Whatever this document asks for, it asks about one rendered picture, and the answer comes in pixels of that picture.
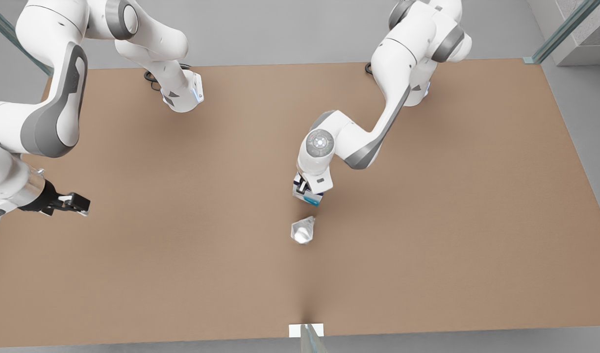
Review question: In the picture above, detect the small blue white box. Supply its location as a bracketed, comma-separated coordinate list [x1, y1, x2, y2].
[292, 182, 325, 207]

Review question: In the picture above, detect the clear glass cup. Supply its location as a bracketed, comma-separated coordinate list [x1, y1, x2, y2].
[291, 215, 317, 245]

